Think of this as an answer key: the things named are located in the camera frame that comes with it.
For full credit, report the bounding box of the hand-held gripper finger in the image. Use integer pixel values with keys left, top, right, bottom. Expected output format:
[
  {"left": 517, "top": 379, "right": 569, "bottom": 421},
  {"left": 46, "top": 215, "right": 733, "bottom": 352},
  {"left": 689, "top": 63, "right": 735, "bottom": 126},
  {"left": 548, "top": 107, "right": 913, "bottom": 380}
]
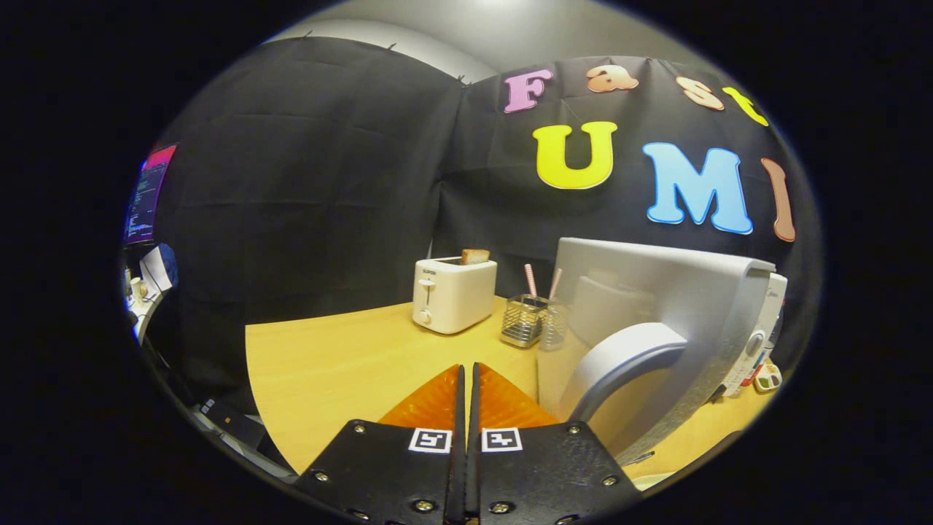
[
  {"left": 295, "top": 363, "right": 467, "bottom": 525},
  {"left": 470, "top": 362, "right": 644, "bottom": 525}
]

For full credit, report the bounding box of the white microwave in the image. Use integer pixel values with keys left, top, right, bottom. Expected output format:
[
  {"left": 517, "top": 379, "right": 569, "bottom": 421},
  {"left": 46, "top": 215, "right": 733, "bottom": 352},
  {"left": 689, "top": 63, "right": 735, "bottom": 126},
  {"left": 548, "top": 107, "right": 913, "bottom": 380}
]
[{"left": 537, "top": 237, "right": 789, "bottom": 467}]

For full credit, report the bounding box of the white toaster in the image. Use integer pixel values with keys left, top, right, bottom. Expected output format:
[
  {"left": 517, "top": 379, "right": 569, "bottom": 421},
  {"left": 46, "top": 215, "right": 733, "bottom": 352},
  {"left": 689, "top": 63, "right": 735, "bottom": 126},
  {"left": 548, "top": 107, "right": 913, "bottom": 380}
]
[{"left": 412, "top": 257, "right": 499, "bottom": 335}]

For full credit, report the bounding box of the dark box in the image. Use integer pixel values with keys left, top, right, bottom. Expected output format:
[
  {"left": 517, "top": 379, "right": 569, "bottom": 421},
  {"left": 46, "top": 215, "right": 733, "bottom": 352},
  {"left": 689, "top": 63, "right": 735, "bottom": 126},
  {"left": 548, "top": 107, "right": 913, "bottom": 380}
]
[{"left": 198, "top": 398, "right": 269, "bottom": 447}]

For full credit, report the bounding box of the white paper sheet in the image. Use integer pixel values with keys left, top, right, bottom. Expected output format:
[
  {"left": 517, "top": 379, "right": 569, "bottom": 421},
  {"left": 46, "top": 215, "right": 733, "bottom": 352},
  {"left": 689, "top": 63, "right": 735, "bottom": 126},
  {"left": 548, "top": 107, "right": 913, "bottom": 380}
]
[{"left": 138, "top": 244, "right": 177, "bottom": 294}]

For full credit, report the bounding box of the computer monitor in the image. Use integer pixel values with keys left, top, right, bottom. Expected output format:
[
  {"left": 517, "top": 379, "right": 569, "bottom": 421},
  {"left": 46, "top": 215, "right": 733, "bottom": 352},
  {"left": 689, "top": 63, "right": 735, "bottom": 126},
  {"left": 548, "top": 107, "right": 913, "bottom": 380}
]
[{"left": 122, "top": 144, "right": 178, "bottom": 245}]

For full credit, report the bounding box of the metal wire mesh holder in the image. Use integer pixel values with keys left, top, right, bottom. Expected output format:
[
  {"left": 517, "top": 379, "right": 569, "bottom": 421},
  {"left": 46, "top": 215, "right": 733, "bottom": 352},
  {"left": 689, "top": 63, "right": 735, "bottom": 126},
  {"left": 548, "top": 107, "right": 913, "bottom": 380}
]
[{"left": 500, "top": 294, "right": 549, "bottom": 349}]

